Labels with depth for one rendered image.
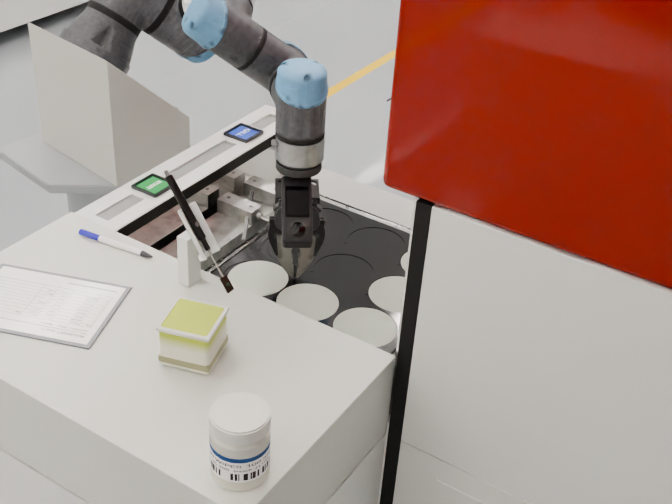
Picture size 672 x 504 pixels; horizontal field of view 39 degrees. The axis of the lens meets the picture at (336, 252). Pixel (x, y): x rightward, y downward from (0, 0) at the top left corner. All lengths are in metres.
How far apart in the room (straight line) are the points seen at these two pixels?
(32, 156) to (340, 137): 2.08
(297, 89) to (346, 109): 2.87
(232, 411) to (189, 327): 0.20
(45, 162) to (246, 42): 0.78
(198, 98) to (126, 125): 2.36
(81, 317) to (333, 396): 0.38
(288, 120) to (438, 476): 0.56
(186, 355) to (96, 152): 0.82
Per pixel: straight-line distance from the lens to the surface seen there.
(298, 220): 1.43
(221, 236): 1.71
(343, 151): 3.89
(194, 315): 1.28
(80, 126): 2.03
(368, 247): 1.66
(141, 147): 1.99
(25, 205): 3.57
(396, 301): 1.54
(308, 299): 1.53
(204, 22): 1.42
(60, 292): 1.45
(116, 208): 1.66
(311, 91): 1.38
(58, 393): 1.28
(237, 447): 1.09
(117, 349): 1.34
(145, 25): 2.03
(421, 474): 1.44
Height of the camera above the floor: 1.82
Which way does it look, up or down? 34 degrees down
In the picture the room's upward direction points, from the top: 4 degrees clockwise
